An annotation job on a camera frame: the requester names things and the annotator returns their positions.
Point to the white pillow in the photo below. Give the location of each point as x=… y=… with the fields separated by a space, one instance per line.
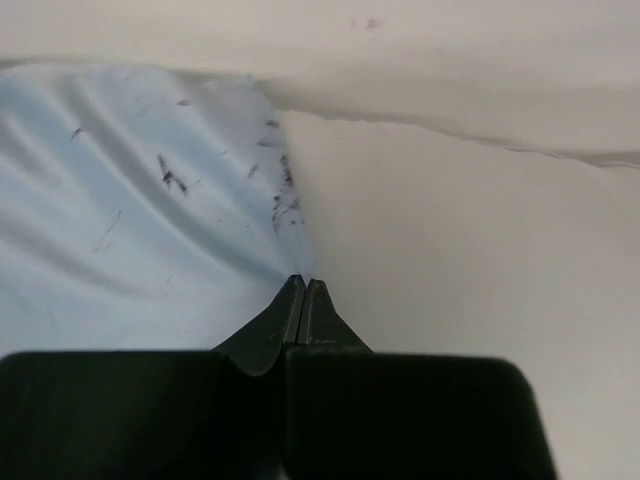
x=468 y=172

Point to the light blue pillowcase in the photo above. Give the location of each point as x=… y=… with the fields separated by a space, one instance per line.
x=141 y=208

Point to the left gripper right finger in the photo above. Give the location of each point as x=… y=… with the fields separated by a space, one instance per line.
x=351 y=413

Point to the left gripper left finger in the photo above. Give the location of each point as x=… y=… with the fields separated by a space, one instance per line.
x=144 y=414

